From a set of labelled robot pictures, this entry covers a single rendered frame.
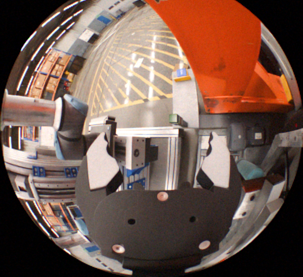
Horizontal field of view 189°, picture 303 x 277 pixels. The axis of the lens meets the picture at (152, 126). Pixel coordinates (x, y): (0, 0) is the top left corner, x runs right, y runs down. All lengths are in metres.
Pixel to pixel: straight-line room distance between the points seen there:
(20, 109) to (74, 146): 0.27
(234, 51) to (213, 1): 0.10
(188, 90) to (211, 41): 0.57
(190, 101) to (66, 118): 0.64
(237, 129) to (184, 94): 0.42
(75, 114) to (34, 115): 0.16
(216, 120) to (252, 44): 0.84
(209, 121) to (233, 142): 0.37
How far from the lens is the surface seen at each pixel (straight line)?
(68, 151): 0.43
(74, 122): 0.37
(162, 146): 0.96
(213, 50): 0.19
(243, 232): 0.18
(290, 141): 0.36
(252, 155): 0.94
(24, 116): 0.35
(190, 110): 0.66
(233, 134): 0.68
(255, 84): 0.38
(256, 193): 0.16
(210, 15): 0.16
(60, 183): 0.58
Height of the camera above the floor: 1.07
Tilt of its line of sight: 57 degrees down
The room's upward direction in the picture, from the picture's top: 77 degrees counter-clockwise
